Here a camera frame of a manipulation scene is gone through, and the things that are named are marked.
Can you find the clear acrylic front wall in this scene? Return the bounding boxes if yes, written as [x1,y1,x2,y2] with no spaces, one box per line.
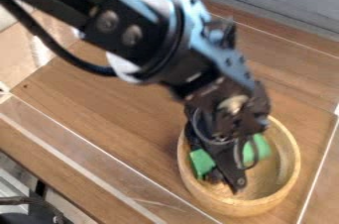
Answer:
[0,93,223,224]

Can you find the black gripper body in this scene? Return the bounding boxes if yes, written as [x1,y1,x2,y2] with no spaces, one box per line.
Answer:
[183,102,261,196]

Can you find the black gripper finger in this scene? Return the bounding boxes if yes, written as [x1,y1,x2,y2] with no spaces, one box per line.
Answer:
[216,155,248,194]
[184,125,209,155]

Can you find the black cable at corner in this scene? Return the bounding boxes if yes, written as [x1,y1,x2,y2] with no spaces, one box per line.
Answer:
[0,196,64,224]

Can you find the brown wooden bowl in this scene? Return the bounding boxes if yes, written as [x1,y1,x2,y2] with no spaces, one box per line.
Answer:
[177,116,300,218]

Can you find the green rectangular block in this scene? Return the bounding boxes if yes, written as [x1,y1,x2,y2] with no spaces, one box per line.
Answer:
[189,134,271,179]

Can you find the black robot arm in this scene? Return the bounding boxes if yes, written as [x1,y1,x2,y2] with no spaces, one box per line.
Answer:
[0,0,269,192]

